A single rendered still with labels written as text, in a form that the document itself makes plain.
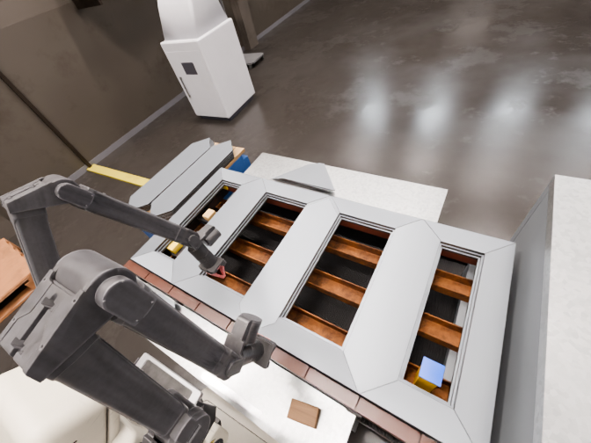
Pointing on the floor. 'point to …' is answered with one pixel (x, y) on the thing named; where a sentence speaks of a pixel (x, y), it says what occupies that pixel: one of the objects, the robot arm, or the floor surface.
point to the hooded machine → (206, 57)
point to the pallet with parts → (13, 277)
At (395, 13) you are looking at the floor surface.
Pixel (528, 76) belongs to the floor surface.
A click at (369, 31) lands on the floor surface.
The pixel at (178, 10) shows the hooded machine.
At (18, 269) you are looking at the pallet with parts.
